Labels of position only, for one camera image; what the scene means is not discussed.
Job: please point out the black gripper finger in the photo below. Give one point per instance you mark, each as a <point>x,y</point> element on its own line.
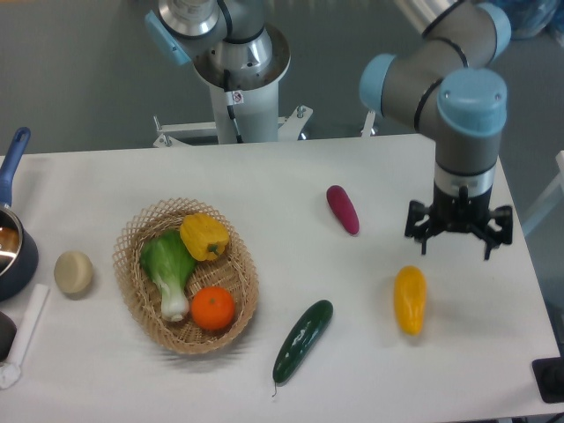
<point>422,224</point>
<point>495,228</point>

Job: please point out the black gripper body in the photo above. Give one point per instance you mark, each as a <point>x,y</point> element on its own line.
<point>458,211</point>

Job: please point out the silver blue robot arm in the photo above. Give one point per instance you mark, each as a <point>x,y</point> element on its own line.
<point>445,91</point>

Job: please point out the purple sweet potato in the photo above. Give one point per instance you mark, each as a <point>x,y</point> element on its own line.
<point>343,209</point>

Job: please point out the black device at table edge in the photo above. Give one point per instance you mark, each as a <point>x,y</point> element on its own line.
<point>548,374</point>

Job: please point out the dark green cucumber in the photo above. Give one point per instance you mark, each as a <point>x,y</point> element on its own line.
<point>300,340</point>

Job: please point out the woven wicker basket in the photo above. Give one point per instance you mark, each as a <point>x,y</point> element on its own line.
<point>234,271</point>

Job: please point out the blue plastic bag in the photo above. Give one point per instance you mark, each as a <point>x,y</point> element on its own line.
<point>530,18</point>

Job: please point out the yellow bell pepper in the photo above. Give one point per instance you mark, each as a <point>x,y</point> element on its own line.
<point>204,237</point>

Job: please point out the orange fruit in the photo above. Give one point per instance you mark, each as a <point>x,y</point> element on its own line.
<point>213,308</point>

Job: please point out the green bok choy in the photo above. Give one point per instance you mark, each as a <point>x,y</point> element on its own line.
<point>169,265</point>

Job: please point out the beige round potato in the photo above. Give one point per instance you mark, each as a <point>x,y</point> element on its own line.
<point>73,274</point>

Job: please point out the dark grey round object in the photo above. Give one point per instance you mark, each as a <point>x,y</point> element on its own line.
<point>8,331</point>

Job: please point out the white frame at right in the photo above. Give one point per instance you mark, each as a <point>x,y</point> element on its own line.
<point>546,201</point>

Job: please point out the white metal base frame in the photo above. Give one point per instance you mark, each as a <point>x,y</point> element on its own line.
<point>292,127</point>

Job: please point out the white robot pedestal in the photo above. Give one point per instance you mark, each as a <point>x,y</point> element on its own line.
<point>243,81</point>

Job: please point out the blue saucepan with handle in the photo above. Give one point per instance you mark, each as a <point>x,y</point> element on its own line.
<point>19,253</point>

